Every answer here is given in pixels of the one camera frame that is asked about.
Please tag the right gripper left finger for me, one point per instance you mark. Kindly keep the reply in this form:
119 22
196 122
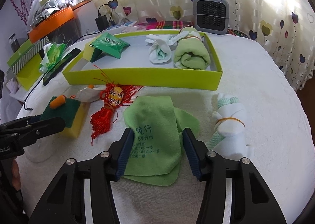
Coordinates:
63 200

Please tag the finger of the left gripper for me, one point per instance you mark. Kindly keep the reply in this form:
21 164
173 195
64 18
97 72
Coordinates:
27 130

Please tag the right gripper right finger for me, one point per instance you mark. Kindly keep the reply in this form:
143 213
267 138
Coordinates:
252 199

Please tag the yellow green sponge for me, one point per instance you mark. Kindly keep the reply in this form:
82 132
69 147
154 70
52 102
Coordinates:
73 112

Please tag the green microfiber cloth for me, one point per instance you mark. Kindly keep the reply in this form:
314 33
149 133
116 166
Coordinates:
156 153

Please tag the person's left hand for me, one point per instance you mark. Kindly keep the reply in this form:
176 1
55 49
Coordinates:
16 181

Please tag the orange earplug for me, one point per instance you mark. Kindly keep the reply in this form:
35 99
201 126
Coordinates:
57 102

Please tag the green striped box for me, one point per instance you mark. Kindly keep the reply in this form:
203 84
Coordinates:
25 53

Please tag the green plastic wrapper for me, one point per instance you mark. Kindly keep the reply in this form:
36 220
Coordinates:
53 53

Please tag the red tassel mask ornament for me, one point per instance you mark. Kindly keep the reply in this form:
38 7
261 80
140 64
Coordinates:
114 96

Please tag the yellow sponge in box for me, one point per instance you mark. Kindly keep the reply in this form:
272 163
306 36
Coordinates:
91 54

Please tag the orange box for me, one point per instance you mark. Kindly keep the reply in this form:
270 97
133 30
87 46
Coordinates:
51 24

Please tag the green tea packet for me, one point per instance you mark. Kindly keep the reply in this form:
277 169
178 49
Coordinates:
110 45

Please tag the lime green shallow box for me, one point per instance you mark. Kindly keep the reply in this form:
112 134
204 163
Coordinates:
134 67

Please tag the black power adapter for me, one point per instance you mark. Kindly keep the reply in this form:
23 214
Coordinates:
102 22

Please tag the white power strip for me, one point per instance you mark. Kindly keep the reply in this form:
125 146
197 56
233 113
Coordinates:
116 29

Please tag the rolled green towel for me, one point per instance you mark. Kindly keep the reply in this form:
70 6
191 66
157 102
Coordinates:
191 52

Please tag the white sock pair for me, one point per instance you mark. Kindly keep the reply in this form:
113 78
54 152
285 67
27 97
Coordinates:
160 50

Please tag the plaid cloth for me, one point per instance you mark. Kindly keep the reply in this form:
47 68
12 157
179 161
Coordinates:
180 25

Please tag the grey portable heater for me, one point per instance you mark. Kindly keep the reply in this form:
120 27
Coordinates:
211 16

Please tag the heart patterned curtain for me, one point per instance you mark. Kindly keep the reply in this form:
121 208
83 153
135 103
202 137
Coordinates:
284 28

